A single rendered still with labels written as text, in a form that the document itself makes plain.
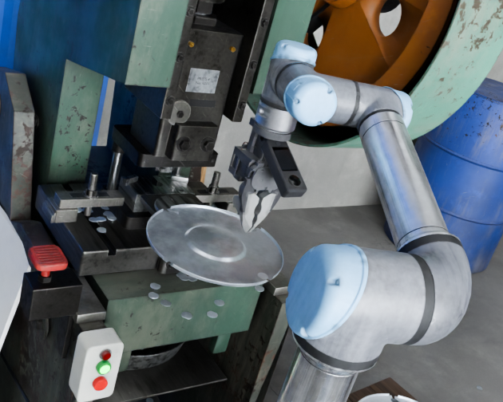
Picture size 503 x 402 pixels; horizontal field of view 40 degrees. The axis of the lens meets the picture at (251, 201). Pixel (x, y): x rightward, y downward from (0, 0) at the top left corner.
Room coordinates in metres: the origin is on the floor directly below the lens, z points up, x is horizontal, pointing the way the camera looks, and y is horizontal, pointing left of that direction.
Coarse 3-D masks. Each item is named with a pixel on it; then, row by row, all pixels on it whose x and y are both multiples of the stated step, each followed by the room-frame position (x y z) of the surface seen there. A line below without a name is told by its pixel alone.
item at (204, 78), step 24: (192, 24) 1.39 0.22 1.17; (216, 24) 1.46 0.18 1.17; (192, 48) 1.36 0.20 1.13; (216, 48) 1.39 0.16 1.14; (192, 72) 1.36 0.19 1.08; (216, 72) 1.40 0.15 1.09; (192, 96) 1.37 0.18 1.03; (216, 96) 1.41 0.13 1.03; (144, 120) 1.39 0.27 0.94; (168, 120) 1.34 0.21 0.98; (192, 120) 1.38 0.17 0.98; (216, 120) 1.42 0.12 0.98; (144, 144) 1.37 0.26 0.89; (168, 144) 1.35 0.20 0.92; (192, 144) 1.36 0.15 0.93
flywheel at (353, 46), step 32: (320, 0) 1.73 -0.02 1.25; (352, 0) 1.63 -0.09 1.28; (384, 0) 1.60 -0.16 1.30; (416, 0) 1.50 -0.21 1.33; (448, 0) 1.39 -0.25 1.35; (352, 32) 1.62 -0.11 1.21; (416, 32) 1.43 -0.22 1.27; (320, 64) 1.67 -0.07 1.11; (352, 64) 1.59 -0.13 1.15; (384, 64) 1.52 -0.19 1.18; (416, 64) 1.41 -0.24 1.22
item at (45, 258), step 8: (32, 248) 1.07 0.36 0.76; (40, 248) 1.07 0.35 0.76; (48, 248) 1.08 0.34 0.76; (56, 248) 1.09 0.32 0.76; (32, 256) 1.04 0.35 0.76; (40, 256) 1.05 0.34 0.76; (48, 256) 1.05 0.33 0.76; (56, 256) 1.06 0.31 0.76; (64, 256) 1.07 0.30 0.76; (40, 264) 1.02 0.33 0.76; (48, 264) 1.03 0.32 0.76; (56, 264) 1.04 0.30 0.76; (64, 264) 1.05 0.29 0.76; (48, 272) 1.06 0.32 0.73
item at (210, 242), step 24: (168, 216) 1.29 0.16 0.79; (192, 216) 1.32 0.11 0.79; (216, 216) 1.35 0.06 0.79; (168, 240) 1.20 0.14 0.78; (192, 240) 1.21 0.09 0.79; (216, 240) 1.24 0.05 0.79; (240, 240) 1.28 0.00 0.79; (264, 240) 1.32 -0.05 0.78; (192, 264) 1.14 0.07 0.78; (216, 264) 1.17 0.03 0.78; (240, 264) 1.19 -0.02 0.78; (264, 264) 1.22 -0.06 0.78
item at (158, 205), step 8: (144, 200) 1.35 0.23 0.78; (152, 200) 1.36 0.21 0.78; (160, 200) 1.36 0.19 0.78; (168, 200) 1.37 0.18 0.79; (176, 200) 1.38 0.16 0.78; (184, 200) 1.39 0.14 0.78; (192, 200) 1.40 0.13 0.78; (152, 208) 1.32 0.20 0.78; (160, 208) 1.32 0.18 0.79; (168, 208) 1.33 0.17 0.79; (160, 264) 1.29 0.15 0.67; (168, 264) 1.29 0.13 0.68; (160, 272) 1.28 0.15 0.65; (168, 272) 1.29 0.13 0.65; (176, 272) 1.31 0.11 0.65
